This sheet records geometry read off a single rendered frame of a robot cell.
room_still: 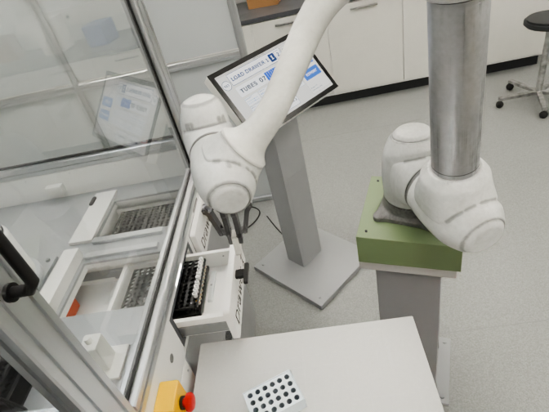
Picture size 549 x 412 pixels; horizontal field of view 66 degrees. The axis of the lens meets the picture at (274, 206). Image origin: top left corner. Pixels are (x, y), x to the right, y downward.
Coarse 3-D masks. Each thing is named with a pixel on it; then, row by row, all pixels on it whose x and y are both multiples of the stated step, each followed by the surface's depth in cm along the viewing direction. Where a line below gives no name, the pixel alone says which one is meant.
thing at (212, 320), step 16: (192, 256) 126; (208, 256) 126; (224, 256) 126; (208, 272) 127; (224, 272) 126; (208, 288) 122; (224, 288) 121; (208, 304) 117; (176, 320) 107; (192, 320) 106; (208, 320) 107; (224, 320) 107
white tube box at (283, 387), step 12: (288, 372) 101; (264, 384) 99; (276, 384) 99; (288, 384) 99; (252, 396) 98; (264, 396) 97; (276, 396) 97; (288, 396) 96; (300, 396) 95; (252, 408) 95; (264, 408) 97; (276, 408) 95; (288, 408) 94; (300, 408) 96
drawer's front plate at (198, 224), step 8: (200, 200) 142; (200, 208) 139; (200, 216) 138; (192, 224) 133; (200, 224) 136; (192, 232) 129; (200, 232) 135; (208, 232) 144; (192, 240) 130; (200, 240) 133; (200, 248) 132
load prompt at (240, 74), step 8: (264, 56) 173; (272, 56) 174; (248, 64) 168; (256, 64) 170; (264, 64) 172; (272, 64) 173; (232, 72) 164; (240, 72) 166; (248, 72) 167; (256, 72) 169; (232, 80) 163; (240, 80) 165
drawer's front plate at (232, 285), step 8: (232, 248) 120; (232, 256) 117; (232, 264) 115; (240, 264) 123; (232, 272) 112; (232, 280) 110; (232, 288) 109; (232, 296) 107; (240, 296) 116; (224, 304) 104; (232, 304) 106; (224, 312) 102; (232, 312) 104; (240, 312) 113; (232, 320) 104; (240, 320) 111; (232, 328) 105; (240, 328) 110
